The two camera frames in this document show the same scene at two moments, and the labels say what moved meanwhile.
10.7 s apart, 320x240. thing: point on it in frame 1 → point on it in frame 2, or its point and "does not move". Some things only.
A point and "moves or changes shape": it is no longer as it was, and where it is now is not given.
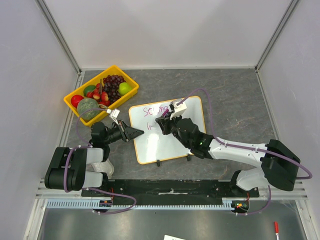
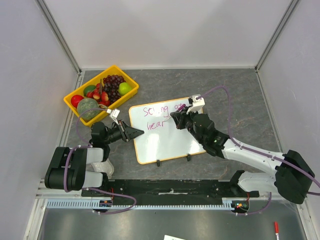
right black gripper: x=167 y=123 → x=185 y=119
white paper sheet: x=170 y=237 does not move
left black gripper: x=128 y=133 does not move
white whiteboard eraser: x=106 y=167 does not move
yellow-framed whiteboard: x=153 y=145 does not move
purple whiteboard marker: x=165 y=112 moves or changes shape
